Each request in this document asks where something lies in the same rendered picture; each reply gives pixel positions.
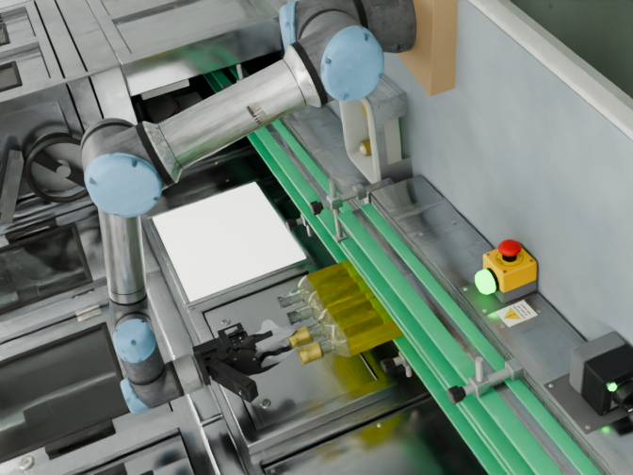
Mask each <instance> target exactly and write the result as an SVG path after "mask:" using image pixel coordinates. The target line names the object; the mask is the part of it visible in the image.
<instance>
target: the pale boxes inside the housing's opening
mask: <svg viewBox="0 0 633 475"><path fill-rule="evenodd" d="M187 86H189V82H188V79H187V80H184V81H181V82H177V83H174V84H171V85H168V86H166V87H162V88H159V89H156V90H151V91H148V92H144V93H142V94H141V95H140V96H141V98H142V100H146V99H149V98H152V97H155V96H157V95H160V94H164V93H167V92H170V91H173V90H178V89H181V88H184V87H187ZM175 99H176V100H177V101H178V103H179V104H180V108H181V110H180V112H182V111H184V110H186V109H188V108H189V107H191V106H194V105H196V104H198V103H200V102H201V101H203V99H202V97H201V96H200V94H199V93H198V92H197V91H194V92H192V93H189V94H186V95H183V96H180V97H176V98H175ZM146 110H147V113H148V116H149V120H150V123H154V124H159V122H161V121H163V120H165V119H166V118H168V117H169V116H170V115H171V114H172V113H173V112H174V110H175V106H174V104H173V103H172V102H171V101H170V100H168V101H165V102H162V103H159V104H155V105H152V106H147V107H146Z"/></svg>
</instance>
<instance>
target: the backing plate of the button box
mask: <svg viewBox="0 0 633 475"><path fill-rule="evenodd" d="M459 291H460V292H461V293H462V294H463V295H464V297H465V298H466V299H467V300H468V301H469V302H470V303H471V304H472V305H473V306H474V307H475V308H476V309H477V310H478V312H479V313H480V314H481V315H482V316H483V317H484V316H486V315H488V314H491V313H493V312H495V311H497V310H500V309H502V308H504V307H507V306H509V305H512V304H514V303H518V302H520V301H523V300H524V299H527V298H529V297H532V296H534V295H536V294H538V292H537V291H536V290H535V291H532V292H530V293H529V294H526V295H524V296H521V297H519V298H516V299H514V300H512V301H509V302H507V303H503V302H501V301H500V300H499V299H498V298H497V297H496V295H495V294H494V293H493V292H492V293H490V294H483V293H481V292H480V291H479V289H478V287H477V285H476V282H475V283H473V284H470V285H468V286H465V287H461V288H459Z"/></svg>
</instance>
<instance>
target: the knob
mask: <svg viewBox="0 0 633 475"><path fill-rule="evenodd" d="M612 400H613V401H614V402H615V403H616V404H618V405H619V406H620V407H622V408H623V409H624V410H625V411H626V412H627V413H628V412H631V411H633V380H628V381H625V382H623V383H621V384H620V385H619V386H618V387H617V388H616V389H615V390H614V392H613V394H612Z"/></svg>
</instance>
